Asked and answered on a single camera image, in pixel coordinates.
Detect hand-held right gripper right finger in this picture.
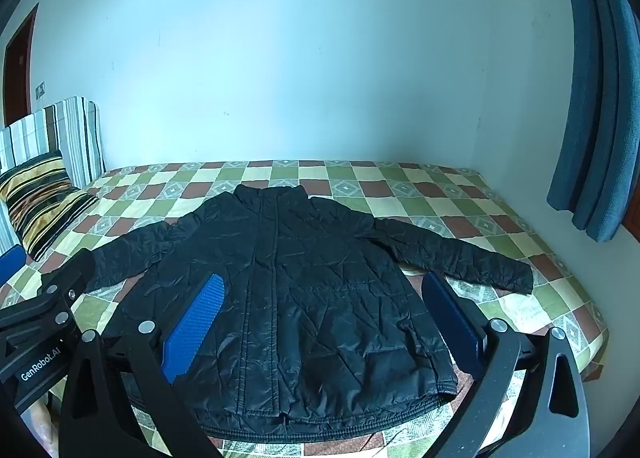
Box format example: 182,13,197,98
422,271,594,458

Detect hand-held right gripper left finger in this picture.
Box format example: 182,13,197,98
60,273,226,458

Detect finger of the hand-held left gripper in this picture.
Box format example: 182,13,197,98
0,245,27,285
30,248,97,329

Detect black padded jacket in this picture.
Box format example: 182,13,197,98
87,183,535,443

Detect yellow black striped pillow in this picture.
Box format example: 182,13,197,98
0,149,100,263

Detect blue striped pillow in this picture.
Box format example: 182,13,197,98
0,97,107,259

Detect bed with checkered sheet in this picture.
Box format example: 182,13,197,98
0,161,611,458

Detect brown wooden door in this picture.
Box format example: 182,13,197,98
2,2,40,128

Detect blue curtain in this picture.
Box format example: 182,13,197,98
546,0,640,243

